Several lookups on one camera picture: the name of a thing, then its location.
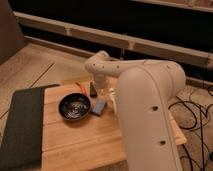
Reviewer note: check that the white eraser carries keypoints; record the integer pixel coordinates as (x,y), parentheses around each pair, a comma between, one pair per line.
(112,99)

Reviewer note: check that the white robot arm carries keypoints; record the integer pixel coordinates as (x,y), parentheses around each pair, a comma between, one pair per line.
(142,92)

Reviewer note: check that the small black rectangular block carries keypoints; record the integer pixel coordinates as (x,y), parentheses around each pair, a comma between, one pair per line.
(93,92)

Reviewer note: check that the blue sponge block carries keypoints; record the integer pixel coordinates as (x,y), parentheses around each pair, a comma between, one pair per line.
(99,107)

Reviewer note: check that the orange pen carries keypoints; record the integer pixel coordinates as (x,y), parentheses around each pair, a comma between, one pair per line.
(82,88)

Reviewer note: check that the black round bowl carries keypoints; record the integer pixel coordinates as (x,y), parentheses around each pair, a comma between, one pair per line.
(74,107)

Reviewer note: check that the dark grey mat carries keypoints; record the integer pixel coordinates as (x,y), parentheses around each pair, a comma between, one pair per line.
(22,139)

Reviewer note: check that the wooden shelf rail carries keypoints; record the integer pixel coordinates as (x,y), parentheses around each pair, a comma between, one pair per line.
(152,48)

